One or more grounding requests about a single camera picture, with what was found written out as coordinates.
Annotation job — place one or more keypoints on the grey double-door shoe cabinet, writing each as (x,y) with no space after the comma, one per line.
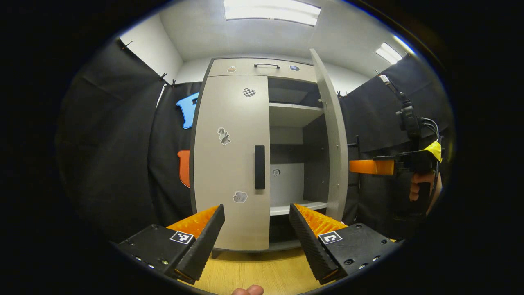
(286,184)

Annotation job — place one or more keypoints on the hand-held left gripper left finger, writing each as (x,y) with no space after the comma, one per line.
(204,241)

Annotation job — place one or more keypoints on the black backdrop cloth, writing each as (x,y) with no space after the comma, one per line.
(114,143)

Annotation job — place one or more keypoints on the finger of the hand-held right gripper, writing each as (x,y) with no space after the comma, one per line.
(368,167)

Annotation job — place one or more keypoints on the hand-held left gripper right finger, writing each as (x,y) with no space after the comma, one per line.
(311,246)

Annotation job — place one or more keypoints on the grey cabinet drawer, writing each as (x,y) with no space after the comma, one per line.
(262,73)

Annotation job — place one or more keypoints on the white cabinet shelf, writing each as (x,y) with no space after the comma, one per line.
(290,114)
(294,208)

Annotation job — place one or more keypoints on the small ceiling light panel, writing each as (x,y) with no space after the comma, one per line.
(388,53)

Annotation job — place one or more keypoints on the large ceiling light panel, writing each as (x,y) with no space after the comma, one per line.
(270,11)

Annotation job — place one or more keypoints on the grey cabinet door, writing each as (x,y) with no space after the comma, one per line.
(335,143)
(229,164)

